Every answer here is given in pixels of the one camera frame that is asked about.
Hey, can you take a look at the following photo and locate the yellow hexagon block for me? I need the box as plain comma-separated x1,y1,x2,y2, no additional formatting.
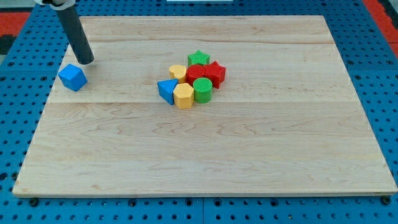
173,83,194,109

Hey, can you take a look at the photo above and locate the green star block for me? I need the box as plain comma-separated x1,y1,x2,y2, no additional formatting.
187,50,210,66

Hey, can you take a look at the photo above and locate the light wooden board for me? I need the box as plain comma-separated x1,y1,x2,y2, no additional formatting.
12,16,397,198

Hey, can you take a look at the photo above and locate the yellow heart block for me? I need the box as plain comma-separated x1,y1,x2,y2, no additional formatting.
169,65,187,83

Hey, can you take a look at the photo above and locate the blue cube block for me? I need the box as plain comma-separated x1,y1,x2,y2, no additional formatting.
58,64,88,91

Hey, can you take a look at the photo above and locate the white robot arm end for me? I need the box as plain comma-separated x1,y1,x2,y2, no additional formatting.
34,0,76,11

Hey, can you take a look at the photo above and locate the blue triangle block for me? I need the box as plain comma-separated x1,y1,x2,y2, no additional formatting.
157,78,178,105

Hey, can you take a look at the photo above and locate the green cylinder block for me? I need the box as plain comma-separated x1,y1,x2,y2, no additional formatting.
193,77,213,103

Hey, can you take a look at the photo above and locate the red cylinder block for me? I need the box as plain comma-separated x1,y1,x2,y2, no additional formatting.
186,64,206,86

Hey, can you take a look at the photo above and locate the red star block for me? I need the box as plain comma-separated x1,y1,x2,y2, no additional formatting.
203,61,226,89

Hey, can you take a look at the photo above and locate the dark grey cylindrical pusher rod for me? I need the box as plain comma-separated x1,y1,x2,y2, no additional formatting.
56,1,94,65

